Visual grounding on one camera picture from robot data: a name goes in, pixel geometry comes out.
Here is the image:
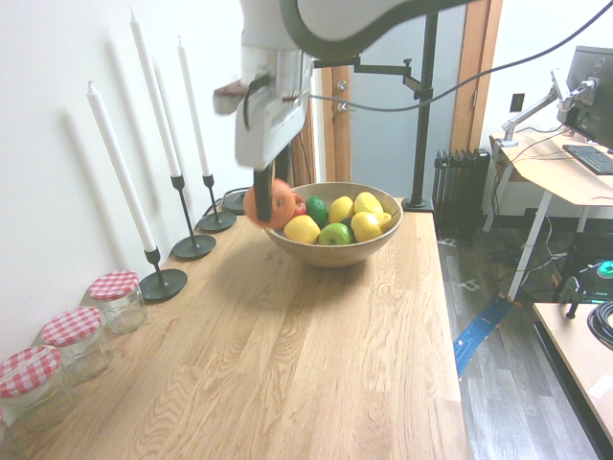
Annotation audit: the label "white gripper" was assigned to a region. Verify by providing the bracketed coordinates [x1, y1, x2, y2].
[234, 85, 308, 224]

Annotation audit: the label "orange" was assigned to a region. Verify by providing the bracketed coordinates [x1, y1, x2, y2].
[242, 176, 297, 230]

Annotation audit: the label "empty black candle holder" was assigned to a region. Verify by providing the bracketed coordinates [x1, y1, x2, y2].
[220, 189, 255, 216]

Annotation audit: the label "green lime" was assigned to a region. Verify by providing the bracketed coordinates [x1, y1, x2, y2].
[305, 195, 329, 227]

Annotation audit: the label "yellow lemon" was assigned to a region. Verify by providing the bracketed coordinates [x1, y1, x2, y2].
[328, 195, 355, 224]
[352, 191, 385, 216]
[284, 214, 322, 245]

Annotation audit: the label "green apple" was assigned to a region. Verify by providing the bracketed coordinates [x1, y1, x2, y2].
[318, 222, 356, 246]

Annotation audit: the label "wooden fruit bowl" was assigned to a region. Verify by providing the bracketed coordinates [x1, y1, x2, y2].
[263, 180, 404, 268]

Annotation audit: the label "yellow pear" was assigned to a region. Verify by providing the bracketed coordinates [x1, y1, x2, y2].
[350, 210, 401, 243]

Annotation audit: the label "medium white taper candle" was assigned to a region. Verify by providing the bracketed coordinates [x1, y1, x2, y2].
[175, 35, 212, 177]

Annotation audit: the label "tallest white taper candle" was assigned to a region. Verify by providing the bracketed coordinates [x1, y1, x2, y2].
[128, 7, 183, 178]

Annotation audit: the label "short white taper candle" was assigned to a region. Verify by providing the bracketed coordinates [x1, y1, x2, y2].
[85, 80, 158, 254]

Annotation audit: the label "black oil radiator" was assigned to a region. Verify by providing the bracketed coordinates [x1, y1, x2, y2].
[432, 148, 492, 237]

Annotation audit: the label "glass jar red checked lid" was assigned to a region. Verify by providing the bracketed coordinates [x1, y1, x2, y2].
[0, 344, 76, 432]
[40, 306, 116, 383]
[87, 270, 148, 335]

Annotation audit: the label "wooden desk white legs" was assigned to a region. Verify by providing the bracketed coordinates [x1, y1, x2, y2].
[488, 127, 613, 304]

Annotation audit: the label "black keyboard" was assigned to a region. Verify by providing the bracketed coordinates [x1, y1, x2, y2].
[562, 143, 613, 176]

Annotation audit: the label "black table clamp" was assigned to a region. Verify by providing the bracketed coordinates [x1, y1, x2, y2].
[558, 276, 583, 320]

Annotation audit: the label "black computer monitor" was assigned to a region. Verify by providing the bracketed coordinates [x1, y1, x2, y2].
[557, 45, 613, 145]

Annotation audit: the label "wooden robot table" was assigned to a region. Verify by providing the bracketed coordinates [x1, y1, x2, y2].
[533, 300, 613, 445]

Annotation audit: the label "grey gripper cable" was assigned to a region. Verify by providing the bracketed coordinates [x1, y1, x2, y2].
[308, 0, 613, 114]

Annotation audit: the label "wooden door frame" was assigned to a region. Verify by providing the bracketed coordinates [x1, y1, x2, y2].
[449, 0, 504, 152]

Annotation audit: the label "black cable coil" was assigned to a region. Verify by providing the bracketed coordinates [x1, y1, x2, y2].
[587, 300, 613, 350]

